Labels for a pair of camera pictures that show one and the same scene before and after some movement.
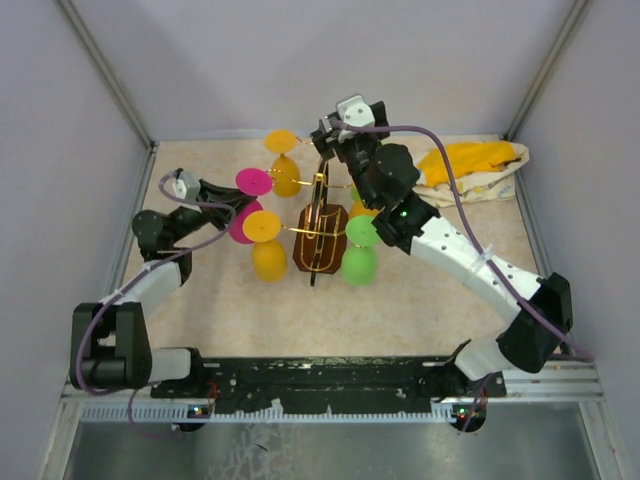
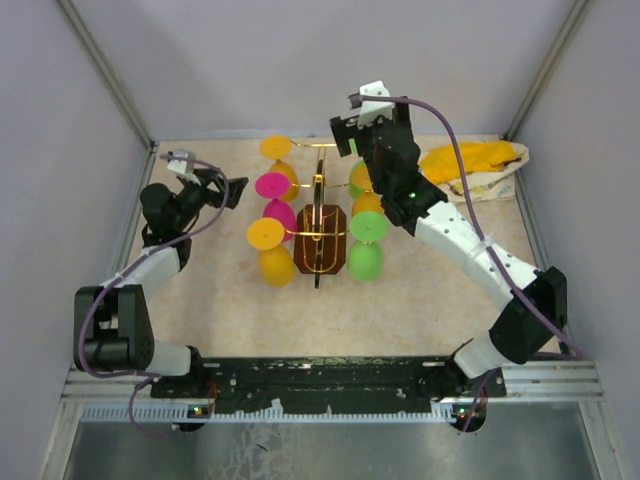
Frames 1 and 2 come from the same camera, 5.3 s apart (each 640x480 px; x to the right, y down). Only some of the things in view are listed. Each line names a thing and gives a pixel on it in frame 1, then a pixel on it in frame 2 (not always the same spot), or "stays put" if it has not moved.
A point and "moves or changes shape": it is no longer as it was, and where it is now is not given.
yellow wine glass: [269, 256] moves or changes shape
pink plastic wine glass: [256, 181] to [275, 185]
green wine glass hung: [354, 194] stays put
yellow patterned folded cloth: [481, 172] stays put
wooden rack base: [321, 237] stays put
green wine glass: [359, 263] moves or changes shape
